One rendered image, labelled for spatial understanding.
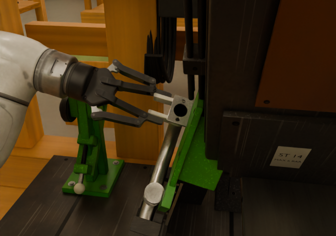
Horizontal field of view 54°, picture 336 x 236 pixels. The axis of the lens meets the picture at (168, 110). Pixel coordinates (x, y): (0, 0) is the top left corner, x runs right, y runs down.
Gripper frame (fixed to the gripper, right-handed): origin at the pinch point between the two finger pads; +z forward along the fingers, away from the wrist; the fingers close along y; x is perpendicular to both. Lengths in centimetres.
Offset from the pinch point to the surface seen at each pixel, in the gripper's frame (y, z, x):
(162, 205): -17.8, 4.6, -2.9
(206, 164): -9.0, 9.6, -6.0
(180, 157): -9.5, 4.8, -7.3
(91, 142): -8.3, -16.5, 20.9
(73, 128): 24, -82, 230
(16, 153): -16, -44, 47
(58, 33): 20, -40, 28
